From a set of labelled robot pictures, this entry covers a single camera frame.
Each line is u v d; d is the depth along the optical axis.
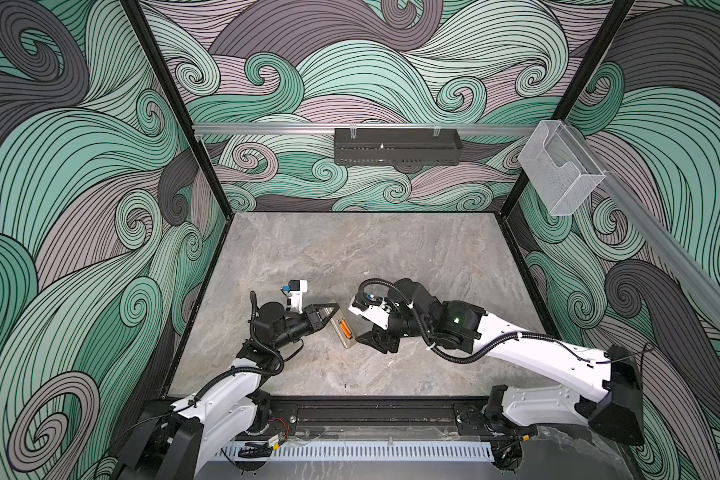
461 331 0.49
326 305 0.76
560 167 0.79
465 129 0.95
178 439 0.41
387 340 0.61
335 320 0.76
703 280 0.54
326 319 0.74
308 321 0.70
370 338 0.60
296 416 0.74
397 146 0.97
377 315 0.60
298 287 0.74
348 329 0.76
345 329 0.76
